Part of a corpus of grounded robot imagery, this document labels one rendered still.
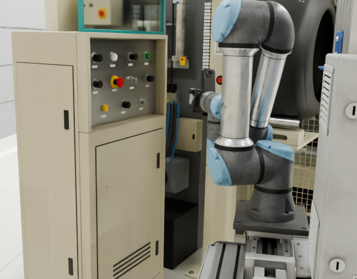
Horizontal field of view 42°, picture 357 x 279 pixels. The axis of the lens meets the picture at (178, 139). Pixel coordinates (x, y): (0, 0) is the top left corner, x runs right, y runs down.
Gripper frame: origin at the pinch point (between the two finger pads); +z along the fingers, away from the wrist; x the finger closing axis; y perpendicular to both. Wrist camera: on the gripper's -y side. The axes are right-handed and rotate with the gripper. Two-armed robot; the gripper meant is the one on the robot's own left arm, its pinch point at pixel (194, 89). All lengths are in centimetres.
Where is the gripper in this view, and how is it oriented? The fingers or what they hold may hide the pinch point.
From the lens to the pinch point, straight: 178.3
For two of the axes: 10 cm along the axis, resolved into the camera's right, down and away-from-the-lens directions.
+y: -1.6, 9.7, 1.8
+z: -2.6, -2.1, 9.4
